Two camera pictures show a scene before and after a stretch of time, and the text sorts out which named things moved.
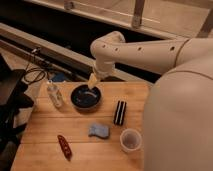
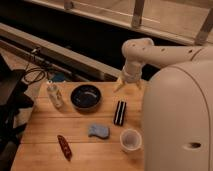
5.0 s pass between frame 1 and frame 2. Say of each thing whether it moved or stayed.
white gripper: moved
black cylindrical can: stayed
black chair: stayed
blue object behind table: stayed
